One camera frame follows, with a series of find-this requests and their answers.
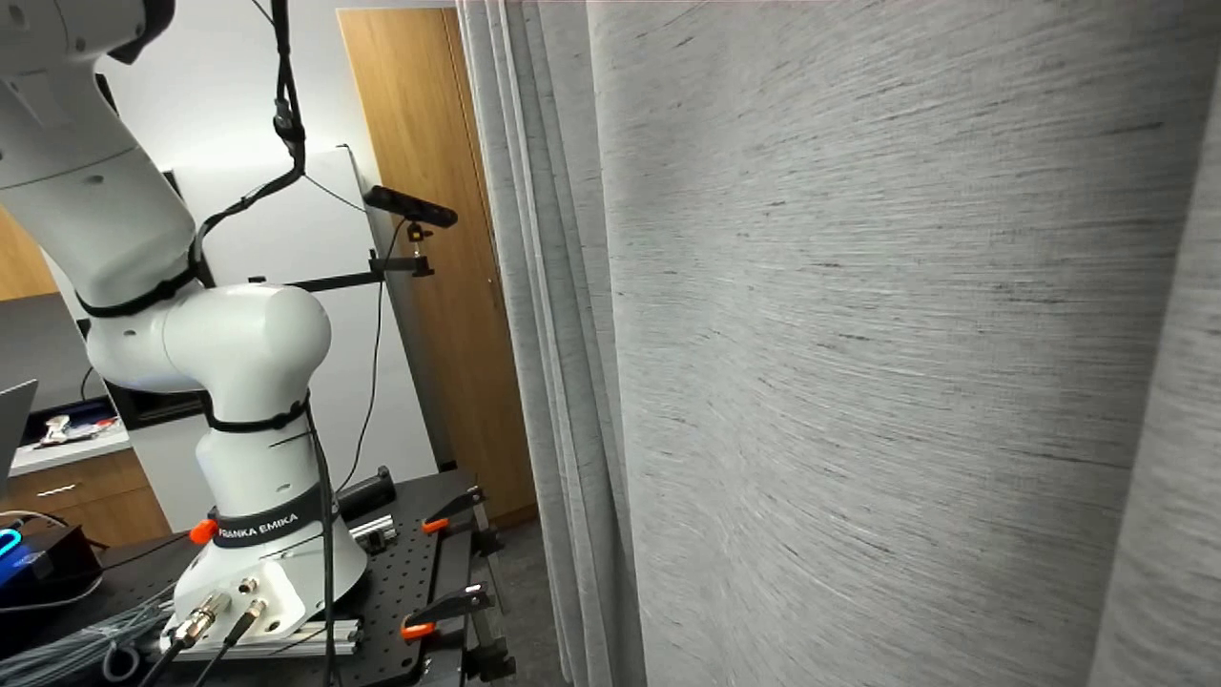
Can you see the grey fabric curtain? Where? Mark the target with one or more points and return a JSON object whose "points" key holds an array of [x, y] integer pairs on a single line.
{"points": [[862, 342]]}

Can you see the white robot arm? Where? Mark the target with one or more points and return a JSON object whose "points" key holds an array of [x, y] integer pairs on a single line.
{"points": [[93, 199]]}

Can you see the wooden door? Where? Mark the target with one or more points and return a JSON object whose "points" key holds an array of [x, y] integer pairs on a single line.
{"points": [[415, 90]]}

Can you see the black perforated robot table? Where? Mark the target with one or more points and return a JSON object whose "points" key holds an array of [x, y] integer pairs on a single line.
{"points": [[422, 548]]}

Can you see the wooden cabinet with counter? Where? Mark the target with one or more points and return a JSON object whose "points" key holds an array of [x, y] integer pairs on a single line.
{"points": [[90, 484]]}

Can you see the black camera on stand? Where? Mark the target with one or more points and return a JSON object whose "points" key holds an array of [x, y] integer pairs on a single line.
{"points": [[416, 225]]}

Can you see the orange handled clamp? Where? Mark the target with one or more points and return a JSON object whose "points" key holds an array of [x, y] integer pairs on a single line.
{"points": [[427, 622]]}

